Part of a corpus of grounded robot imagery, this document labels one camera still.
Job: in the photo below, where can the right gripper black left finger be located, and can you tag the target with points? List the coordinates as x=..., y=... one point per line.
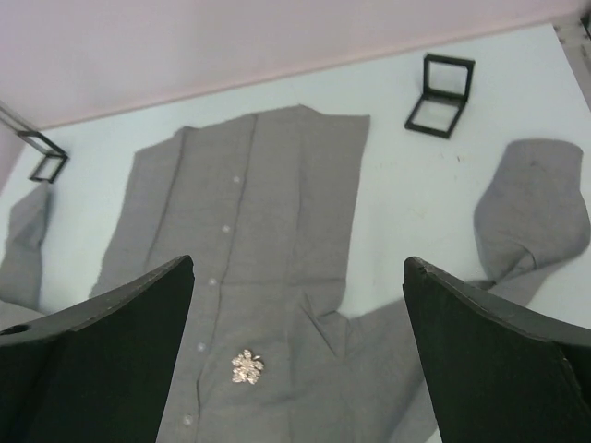
x=99, y=371

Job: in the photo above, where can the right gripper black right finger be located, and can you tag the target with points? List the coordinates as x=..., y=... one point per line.
x=496, y=371

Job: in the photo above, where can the silver crystal brooch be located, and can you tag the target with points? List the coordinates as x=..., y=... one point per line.
x=247, y=368

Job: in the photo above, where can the grey button-up shirt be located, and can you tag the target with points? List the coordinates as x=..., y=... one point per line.
x=264, y=205

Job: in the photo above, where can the black display box, left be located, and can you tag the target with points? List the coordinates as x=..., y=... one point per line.
x=53, y=158

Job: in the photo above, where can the black display box, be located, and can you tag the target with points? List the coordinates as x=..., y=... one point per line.
x=457, y=100
x=53, y=158

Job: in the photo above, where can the black display box, right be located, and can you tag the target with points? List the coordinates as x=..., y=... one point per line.
x=457, y=100

